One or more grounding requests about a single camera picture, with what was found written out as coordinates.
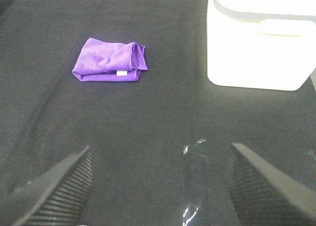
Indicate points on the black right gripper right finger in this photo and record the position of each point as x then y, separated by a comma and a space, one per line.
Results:
262, 195

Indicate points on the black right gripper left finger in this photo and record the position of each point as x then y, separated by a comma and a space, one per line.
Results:
56, 198

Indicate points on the purple microfiber towel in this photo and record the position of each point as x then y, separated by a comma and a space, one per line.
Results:
110, 61

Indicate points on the clear tape strip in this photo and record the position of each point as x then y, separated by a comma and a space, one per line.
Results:
195, 182

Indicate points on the white storage box with lid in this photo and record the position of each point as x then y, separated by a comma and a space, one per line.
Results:
264, 44

